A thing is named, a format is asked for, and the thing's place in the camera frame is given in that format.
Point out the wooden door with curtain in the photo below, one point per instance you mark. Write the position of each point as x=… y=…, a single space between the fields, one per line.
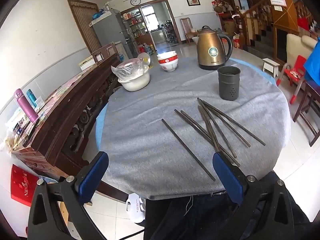
x=82 y=22

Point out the purple thermos bottle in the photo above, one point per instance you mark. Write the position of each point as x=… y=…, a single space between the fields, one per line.
x=25 y=105

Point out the blue bag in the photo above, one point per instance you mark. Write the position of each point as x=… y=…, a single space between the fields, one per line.
x=98 y=15

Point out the metal kitchen rack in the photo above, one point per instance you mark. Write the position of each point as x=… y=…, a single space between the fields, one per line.
x=170 y=31

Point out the dark grey chopstick holder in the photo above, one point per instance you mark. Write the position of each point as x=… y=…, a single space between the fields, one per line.
x=228 y=87

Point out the round wall clock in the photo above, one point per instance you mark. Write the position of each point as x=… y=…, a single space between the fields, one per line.
x=135 y=1

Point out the blue cloth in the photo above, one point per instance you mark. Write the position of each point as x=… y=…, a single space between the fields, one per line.
x=313 y=60

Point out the grey tablecloth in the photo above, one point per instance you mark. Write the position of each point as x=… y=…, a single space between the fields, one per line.
x=150 y=105

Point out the red paper bag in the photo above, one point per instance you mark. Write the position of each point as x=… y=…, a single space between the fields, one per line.
x=22 y=185

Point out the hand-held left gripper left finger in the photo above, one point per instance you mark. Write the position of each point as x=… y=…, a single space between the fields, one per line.
x=93 y=177

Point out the white chest freezer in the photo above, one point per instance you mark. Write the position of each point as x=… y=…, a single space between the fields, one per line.
x=120 y=51

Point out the red plastic chair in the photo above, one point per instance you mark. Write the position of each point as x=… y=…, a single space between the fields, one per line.
x=297 y=71

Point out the light wooden chair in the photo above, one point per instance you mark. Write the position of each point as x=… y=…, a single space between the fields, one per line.
x=186 y=26

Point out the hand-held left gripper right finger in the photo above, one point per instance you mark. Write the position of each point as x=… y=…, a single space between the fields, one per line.
x=227 y=177

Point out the bunch of dark chopsticks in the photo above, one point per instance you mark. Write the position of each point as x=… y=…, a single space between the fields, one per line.
x=211 y=133

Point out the white plastic basin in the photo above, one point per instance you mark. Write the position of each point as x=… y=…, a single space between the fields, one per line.
x=135 y=83

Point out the grey refrigerator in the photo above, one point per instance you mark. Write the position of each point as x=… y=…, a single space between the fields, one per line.
x=110 y=30

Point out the blue table cover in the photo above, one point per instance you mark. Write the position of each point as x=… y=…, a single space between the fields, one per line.
x=97 y=132

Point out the white round heater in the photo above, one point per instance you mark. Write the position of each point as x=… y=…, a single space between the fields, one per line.
x=145 y=59

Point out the teal bottle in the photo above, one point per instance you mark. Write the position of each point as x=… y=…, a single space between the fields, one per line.
x=30 y=97

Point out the glass shelf with bottles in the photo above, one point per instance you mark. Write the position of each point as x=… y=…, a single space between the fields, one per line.
x=135 y=22

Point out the golden electric kettle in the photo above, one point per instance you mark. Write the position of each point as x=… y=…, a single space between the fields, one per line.
x=212 y=47

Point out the cream armchair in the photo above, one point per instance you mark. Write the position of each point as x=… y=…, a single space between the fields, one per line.
x=295 y=45

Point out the small white stool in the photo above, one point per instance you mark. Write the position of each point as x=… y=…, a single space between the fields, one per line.
x=271 y=63

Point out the single dark wooden chopstick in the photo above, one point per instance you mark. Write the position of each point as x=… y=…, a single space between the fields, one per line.
x=187 y=148

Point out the person's dark pants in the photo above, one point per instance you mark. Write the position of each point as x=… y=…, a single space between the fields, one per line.
x=190 y=220

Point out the plastic water jug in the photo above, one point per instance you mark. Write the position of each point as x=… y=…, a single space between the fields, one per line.
x=149 y=49

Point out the red and white bowl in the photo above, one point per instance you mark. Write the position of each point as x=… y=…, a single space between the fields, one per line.
x=169 y=67
x=167 y=60

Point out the dark wooden chair backrest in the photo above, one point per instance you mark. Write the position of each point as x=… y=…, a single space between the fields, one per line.
x=96 y=53

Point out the carved dark wooden bench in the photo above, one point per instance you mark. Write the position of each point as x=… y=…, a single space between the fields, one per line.
x=62 y=120

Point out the wooden stair railing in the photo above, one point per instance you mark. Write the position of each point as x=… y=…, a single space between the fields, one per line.
x=252 y=22

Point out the orange box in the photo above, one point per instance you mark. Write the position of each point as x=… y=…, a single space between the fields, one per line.
x=238 y=42

